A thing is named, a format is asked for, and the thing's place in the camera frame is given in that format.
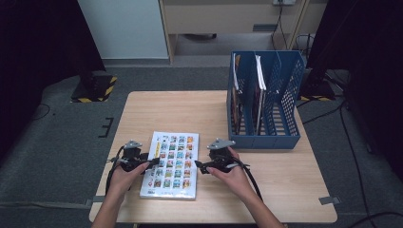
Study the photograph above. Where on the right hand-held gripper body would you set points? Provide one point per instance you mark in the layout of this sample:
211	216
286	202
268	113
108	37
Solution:
221	158

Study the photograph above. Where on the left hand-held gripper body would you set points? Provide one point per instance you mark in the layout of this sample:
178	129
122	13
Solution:
133	156

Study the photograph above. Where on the white picture-grid magazine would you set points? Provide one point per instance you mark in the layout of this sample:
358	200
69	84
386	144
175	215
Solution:
171	171

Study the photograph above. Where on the blue file rack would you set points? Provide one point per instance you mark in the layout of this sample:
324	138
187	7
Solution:
272	142

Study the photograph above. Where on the person's left hand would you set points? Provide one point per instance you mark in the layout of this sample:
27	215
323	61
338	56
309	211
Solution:
123	182

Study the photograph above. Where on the person's right hand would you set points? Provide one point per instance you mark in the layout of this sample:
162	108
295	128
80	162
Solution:
236	182

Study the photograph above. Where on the grey tape piece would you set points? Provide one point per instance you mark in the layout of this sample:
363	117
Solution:
96	200
329	200

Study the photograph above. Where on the white cabinet panel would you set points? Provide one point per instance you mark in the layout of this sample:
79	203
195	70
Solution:
123	28

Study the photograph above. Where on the black curtain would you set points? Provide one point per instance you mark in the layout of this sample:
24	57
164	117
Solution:
38	63
367	63

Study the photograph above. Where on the light wooden desk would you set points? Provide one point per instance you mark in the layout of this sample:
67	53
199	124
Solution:
221	15

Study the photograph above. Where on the white power socket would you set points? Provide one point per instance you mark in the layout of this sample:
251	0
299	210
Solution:
283	2

